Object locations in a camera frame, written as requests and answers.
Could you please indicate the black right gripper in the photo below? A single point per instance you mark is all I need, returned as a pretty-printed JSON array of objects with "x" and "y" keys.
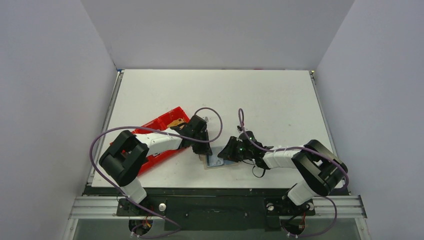
[{"x": 233, "y": 149}]

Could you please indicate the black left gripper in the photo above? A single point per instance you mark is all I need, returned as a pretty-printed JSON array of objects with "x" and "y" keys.
[{"x": 205, "y": 149}]

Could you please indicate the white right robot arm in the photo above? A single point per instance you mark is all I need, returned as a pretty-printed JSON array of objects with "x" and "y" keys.
[{"x": 320, "y": 169}]

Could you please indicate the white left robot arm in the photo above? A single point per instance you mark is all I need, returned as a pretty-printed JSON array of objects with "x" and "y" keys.
[{"x": 124, "y": 158}]

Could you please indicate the gold card in tray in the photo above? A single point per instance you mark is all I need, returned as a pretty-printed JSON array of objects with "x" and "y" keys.
[{"x": 177, "y": 124}]

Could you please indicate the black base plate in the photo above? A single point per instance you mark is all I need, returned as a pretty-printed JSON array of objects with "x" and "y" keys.
[{"x": 214, "y": 222}]

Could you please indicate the aluminium frame rail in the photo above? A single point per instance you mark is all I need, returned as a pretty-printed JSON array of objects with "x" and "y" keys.
[{"x": 112, "y": 207}]

